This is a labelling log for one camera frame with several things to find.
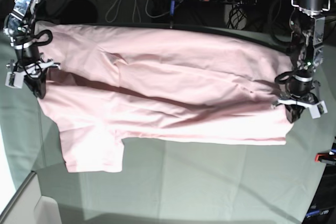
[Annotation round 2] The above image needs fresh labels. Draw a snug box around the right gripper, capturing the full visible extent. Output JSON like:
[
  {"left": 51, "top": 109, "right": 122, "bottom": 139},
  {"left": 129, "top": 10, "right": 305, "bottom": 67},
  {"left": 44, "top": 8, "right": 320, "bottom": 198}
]
[{"left": 5, "top": 42, "right": 60, "bottom": 98}]

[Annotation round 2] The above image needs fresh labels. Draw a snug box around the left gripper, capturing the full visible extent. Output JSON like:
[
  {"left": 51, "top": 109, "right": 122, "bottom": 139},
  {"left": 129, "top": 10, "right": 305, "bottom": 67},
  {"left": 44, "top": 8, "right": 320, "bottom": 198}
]
[{"left": 271, "top": 73, "right": 328, "bottom": 123}]

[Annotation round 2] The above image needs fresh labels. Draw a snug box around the pink t-shirt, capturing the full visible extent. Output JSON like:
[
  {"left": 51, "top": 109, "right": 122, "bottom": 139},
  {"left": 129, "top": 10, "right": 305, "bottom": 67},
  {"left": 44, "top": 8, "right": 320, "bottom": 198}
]
[{"left": 36, "top": 22, "right": 292, "bottom": 173}]

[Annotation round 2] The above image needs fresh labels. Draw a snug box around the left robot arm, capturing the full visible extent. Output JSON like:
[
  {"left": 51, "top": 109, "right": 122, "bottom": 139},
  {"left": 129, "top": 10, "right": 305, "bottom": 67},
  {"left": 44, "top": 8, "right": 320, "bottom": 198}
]
[{"left": 270, "top": 0, "right": 331, "bottom": 123}]

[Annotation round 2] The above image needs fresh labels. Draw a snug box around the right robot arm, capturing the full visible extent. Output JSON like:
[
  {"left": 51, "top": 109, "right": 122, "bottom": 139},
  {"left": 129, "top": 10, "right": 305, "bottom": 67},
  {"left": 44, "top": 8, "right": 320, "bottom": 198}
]
[{"left": 3, "top": 0, "right": 60, "bottom": 99}]

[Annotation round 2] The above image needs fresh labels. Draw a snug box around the red clamp at right edge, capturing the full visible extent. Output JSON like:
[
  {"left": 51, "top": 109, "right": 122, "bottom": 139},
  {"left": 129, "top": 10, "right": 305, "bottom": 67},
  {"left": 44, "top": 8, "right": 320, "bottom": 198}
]
[{"left": 315, "top": 153, "right": 335, "bottom": 166}]

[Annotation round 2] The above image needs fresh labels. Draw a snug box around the black round stand base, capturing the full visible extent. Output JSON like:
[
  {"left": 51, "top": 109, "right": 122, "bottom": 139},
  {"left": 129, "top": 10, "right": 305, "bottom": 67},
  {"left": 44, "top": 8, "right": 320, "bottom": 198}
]
[{"left": 59, "top": 0, "right": 98, "bottom": 25}]

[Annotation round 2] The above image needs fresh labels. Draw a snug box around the grey-green table cloth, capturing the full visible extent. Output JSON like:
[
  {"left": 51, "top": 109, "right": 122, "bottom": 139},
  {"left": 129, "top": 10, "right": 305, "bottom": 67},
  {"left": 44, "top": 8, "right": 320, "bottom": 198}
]
[{"left": 1, "top": 31, "right": 335, "bottom": 223}]

